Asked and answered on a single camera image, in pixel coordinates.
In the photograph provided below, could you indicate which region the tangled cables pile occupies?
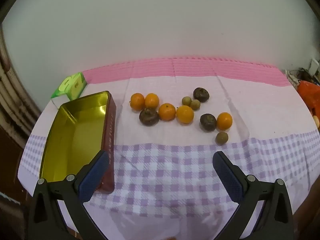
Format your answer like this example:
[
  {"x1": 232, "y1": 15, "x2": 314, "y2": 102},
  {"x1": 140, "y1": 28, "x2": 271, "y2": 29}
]
[{"x1": 282, "y1": 59, "x2": 320, "y2": 85}]

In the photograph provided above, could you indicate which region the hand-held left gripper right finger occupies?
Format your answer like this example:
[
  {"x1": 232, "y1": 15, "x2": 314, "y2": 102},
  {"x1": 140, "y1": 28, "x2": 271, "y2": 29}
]
[{"x1": 212, "y1": 151, "x2": 295, "y2": 240}]

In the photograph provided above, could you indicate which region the dark purple mangosteen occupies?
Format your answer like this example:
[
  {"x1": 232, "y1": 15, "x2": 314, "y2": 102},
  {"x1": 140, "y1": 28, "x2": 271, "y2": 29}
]
[
  {"x1": 199, "y1": 113, "x2": 217, "y2": 132},
  {"x1": 139, "y1": 108, "x2": 159, "y2": 126},
  {"x1": 193, "y1": 87, "x2": 210, "y2": 103}
]

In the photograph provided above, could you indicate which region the gold and red tin box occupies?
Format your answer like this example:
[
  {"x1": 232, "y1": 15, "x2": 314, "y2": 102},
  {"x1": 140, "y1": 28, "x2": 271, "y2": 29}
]
[{"x1": 39, "y1": 91, "x2": 117, "y2": 194}]

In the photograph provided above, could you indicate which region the orange mandarin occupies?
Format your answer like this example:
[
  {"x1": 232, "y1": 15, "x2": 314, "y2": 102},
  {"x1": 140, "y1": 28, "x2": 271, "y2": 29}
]
[
  {"x1": 130, "y1": 93, "x2": 145, "y2": 111},
  {"x1": 176, "y1": 105, "x2": 195, "y2": 124},
  {"x1": 158, "y1": 103, "x2": 176, "y2": 121},
  {"x1": 216, "y1": 112, "x2": 233, "y2": 131},
  {"x1": 144, "y1": 93, "x2": 160, "y2": 109}
]

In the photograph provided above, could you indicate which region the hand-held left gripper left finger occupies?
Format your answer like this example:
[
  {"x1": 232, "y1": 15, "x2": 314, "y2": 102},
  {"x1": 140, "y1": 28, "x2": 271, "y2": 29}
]
[{"x1": 28, "y1": 150, "x2": 110, "y2": 240}]

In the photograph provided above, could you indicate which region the orange plastic bag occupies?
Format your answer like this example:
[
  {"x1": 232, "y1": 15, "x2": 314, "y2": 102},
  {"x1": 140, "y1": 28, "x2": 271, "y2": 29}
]
[{"x1": 296, "y1": 80, "x2": 320, "y2": 117}]

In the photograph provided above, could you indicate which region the green tissue box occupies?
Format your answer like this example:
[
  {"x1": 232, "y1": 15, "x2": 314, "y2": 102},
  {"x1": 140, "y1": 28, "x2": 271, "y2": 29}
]
[{"x1": 51, "y1": 72, "x2": 87, "y2": 102}]

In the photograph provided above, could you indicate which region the beige patterned curtain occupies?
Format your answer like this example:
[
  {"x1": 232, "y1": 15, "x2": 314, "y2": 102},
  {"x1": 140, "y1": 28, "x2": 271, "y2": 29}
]
[{"x1": 0, "y1": 30, "x2": 43, "y2": 135}]

